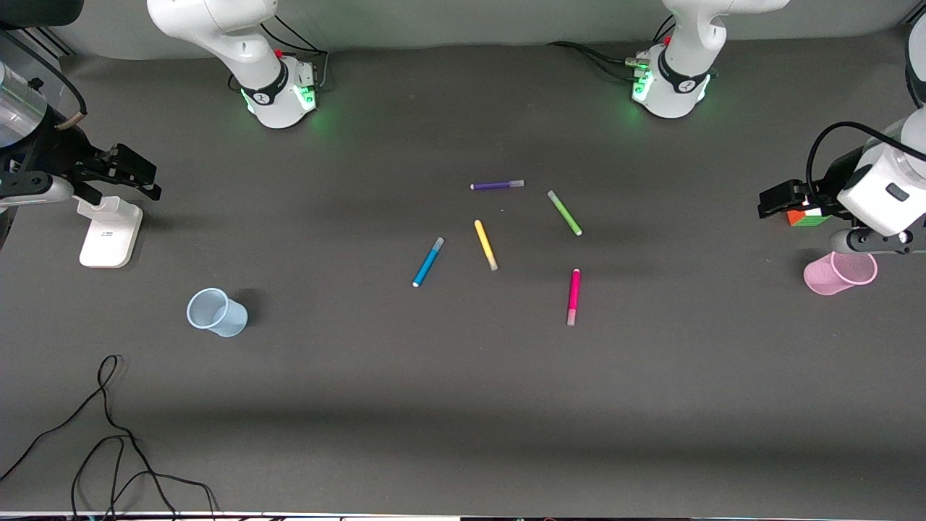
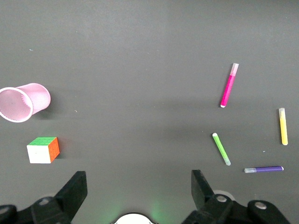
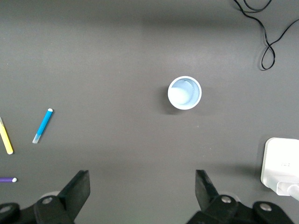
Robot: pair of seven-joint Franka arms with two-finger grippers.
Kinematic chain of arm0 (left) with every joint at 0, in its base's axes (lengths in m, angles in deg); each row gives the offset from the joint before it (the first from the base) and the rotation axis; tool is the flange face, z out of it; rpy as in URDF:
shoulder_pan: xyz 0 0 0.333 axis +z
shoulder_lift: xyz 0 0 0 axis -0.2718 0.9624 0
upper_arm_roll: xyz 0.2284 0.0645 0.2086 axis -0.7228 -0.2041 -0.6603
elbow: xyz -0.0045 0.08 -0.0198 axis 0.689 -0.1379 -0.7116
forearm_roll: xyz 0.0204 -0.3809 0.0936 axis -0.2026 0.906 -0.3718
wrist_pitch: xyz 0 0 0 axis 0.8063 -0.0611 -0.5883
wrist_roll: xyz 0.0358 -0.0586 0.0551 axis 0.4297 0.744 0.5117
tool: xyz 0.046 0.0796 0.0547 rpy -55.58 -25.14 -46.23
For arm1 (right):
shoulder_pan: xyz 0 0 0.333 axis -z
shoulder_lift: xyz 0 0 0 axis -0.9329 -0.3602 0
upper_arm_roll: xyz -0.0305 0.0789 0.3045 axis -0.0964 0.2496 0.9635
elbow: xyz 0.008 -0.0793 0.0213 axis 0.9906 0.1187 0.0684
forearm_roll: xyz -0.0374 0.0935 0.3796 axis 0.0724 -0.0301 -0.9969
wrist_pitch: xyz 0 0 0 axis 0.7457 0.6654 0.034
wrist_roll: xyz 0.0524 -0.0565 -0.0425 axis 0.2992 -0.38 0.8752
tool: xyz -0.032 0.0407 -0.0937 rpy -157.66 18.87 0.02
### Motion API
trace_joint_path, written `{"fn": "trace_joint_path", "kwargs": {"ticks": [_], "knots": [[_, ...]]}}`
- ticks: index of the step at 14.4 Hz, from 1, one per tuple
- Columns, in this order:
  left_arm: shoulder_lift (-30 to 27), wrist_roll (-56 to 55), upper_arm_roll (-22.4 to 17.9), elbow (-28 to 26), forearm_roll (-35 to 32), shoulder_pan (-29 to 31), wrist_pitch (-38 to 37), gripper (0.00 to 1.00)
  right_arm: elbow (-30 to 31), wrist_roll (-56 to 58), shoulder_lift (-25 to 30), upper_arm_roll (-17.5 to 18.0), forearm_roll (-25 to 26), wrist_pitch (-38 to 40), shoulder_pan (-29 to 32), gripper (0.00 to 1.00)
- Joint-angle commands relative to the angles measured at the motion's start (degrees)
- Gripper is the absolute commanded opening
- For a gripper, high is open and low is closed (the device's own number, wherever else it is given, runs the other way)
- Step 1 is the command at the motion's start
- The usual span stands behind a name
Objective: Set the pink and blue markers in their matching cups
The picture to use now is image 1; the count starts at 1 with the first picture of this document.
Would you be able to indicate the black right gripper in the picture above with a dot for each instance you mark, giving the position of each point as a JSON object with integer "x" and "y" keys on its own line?
{"x": 64, "y": 150}

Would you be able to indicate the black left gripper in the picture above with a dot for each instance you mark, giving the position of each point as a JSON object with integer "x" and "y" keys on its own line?
{"x": 832, "y": 185}

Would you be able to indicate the pink marker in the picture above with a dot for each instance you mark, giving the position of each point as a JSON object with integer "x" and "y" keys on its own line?
{"x": 574, "y": 293}

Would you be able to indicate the blue marker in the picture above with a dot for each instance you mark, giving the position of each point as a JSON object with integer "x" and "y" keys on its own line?
{"x": 428, "y": 262}

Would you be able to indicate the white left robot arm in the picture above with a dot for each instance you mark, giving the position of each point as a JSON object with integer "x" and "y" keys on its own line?
{"x": 684, "y": 43}

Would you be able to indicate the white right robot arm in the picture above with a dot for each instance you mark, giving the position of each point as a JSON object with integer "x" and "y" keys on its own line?
{"x": 239, "y": 43}

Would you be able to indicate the rubik's cube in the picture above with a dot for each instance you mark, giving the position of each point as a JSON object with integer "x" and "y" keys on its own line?
{"x": 803, "y": 218}

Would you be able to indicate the white stand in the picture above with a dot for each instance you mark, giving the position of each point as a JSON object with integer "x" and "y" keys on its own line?
{"x": 108, "y": 239}

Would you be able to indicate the pink mesh cup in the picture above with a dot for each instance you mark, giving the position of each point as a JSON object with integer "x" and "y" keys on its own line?
{"x": 825, "y": 278}

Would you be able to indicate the translucent blue cup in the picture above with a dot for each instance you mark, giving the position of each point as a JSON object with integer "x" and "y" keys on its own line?
{"x": 224, "y": 318}

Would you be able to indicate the green marker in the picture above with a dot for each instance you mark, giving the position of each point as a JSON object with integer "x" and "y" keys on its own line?
{"x": 564, "y": 212}

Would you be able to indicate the purple marker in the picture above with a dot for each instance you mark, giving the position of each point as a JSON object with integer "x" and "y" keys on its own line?
{"x": 495, "y": 185}

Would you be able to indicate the yellow marker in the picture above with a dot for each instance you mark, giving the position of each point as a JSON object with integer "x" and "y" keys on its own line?
{"x": 485, "y": 242}

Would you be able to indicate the black metal frame rail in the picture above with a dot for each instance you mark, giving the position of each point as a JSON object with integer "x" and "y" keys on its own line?
{"x": 54, "y": 45}

